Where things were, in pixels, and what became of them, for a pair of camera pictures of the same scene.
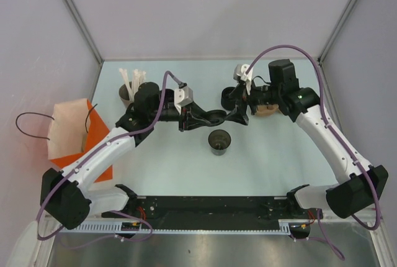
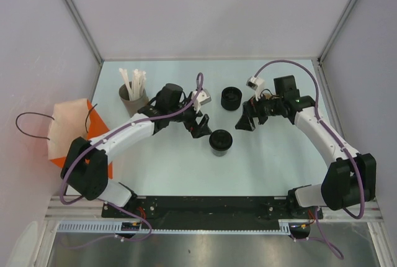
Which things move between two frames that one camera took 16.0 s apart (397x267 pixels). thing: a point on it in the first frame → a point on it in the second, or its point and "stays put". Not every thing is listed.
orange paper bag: (74, 126) stays put
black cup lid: (216, 117) → (220, 139)
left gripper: (192, 117) → (202, 128)
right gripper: (247, 99) → (246, 122)
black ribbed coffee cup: (227, 102) stays put
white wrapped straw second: (136, 81) stays put
